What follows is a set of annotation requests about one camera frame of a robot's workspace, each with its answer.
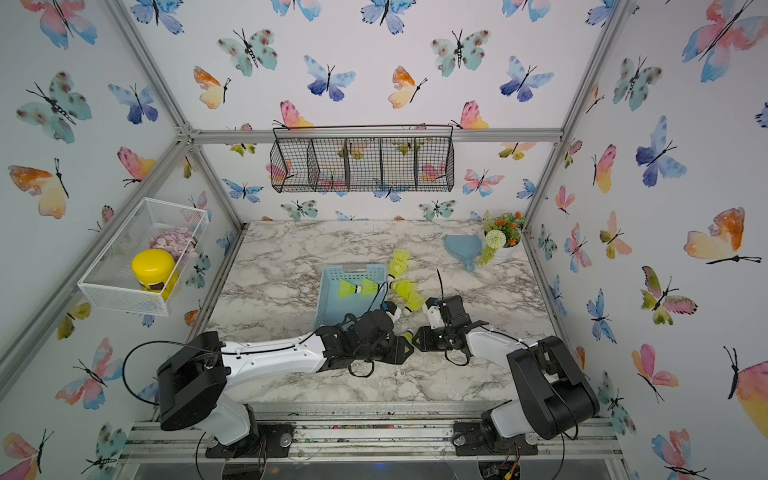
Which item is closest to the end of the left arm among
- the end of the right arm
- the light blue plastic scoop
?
the end of the right arm

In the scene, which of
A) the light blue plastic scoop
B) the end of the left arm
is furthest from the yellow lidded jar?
the light blue plastic scoop

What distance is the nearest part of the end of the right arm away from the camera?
26.7 inches

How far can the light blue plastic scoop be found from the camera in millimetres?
1119
